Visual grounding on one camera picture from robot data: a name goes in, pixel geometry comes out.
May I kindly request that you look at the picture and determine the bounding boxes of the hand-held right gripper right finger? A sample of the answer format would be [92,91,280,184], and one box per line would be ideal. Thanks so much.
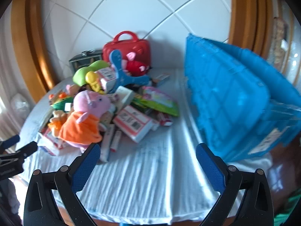
[196,143,275,226]

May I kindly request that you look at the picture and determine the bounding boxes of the small red white box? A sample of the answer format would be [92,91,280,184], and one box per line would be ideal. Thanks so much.
[157,113,174,127]

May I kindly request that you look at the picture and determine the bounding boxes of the blue plastic crate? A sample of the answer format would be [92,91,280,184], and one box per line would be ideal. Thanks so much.
[185,33,301,163]

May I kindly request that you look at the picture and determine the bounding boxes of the wooden round desktop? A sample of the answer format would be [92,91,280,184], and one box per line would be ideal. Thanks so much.
[15,68,273,226]

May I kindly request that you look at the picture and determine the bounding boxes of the dark metal box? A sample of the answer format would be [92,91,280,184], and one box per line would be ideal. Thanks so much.
[69,50,103,72]

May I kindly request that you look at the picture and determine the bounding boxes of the white curtain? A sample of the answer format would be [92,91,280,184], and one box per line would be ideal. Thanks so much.
[0,40,24,134]

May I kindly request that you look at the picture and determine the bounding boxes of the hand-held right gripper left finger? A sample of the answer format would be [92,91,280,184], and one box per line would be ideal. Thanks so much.
[22,143,101,226]

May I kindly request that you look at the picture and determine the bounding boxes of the white pink medicine box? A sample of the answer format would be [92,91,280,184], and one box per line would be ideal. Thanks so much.
[97,67,117,91]

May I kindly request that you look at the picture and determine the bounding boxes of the blue boomerang toy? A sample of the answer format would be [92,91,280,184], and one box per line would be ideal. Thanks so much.
[109,49,151,92]

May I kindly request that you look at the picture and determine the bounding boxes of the green cloth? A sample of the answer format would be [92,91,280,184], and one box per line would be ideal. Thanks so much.
[275,191,299,226]

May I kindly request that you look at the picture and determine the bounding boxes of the green plush with orange horns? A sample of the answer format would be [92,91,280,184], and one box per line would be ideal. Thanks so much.
[49,92,76,111]

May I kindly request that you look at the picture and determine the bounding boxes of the white green medicine box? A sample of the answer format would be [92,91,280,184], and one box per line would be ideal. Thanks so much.
[115,86,135,106]

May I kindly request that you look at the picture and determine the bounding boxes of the yellow plastic tongs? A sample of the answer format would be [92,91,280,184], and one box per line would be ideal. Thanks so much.
[85,71,105,94]

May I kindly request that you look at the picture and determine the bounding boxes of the pink pig plush red dress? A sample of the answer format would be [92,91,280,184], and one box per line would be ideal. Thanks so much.
[123,52,153,77]

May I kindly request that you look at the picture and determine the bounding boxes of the wooden door frame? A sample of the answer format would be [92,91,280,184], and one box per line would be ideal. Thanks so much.
[229,0,275,59]
[11,0,59,99]

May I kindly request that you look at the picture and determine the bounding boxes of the clear plastic bag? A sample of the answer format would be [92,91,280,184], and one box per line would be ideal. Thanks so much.
[11,93,30,113]

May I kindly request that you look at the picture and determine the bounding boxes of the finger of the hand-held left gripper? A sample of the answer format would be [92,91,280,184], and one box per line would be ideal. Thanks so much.
[0,141,38,178]
[0,135,20,150]

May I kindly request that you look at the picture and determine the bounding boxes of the red white tube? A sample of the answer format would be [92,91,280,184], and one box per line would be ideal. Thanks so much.
[110,131,122,152]

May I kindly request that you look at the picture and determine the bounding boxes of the small tan pink-eared plush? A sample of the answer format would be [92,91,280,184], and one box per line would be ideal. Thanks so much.
[66,84,80,97]

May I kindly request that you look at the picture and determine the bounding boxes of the dark green box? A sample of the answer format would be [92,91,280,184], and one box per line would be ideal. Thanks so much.
[130,99,153,116]

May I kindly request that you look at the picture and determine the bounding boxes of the pink pig plush orange dress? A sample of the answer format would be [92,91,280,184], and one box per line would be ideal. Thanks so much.
[58,90,112,153]

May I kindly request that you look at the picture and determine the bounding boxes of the red toy suitcase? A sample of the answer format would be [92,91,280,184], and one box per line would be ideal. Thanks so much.
[102,31,151,63]

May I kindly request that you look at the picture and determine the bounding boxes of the green pink plastic packet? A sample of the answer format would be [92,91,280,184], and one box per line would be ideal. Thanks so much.
[142,86,179,117]

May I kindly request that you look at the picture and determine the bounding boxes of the white purple ointment box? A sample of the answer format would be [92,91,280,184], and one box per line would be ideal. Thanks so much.
[100,124,116,162]

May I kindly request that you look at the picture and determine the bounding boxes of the glass cabinet door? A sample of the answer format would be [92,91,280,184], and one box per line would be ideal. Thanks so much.
[266,16,301,85]

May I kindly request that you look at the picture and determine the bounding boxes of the light green plush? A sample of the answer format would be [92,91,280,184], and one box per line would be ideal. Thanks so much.
[72,60,111,86]

